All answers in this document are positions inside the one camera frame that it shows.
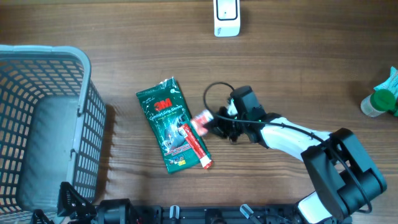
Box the small red white packet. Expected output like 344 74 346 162
190 110 214 136

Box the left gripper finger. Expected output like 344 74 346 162
30 209 52 224
57 182 89 217

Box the teal wet wipes pack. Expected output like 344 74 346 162
374 67 398 98

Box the red toothpaste tube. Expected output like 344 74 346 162
178 124 213 169

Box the white barcode scanner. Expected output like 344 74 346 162
213 0 241 37

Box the green lid jar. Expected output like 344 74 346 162
360 89 396 118

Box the green 3M gloves packet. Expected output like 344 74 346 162
136 77 213 174

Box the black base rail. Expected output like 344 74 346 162
93 198 352 224

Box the black camera cable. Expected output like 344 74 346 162
203 82 373 215

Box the grey plastic shopping basket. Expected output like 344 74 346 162
1 45 106 223

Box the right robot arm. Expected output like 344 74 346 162
205 86 387 223

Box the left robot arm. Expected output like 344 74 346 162
57 182 142 224

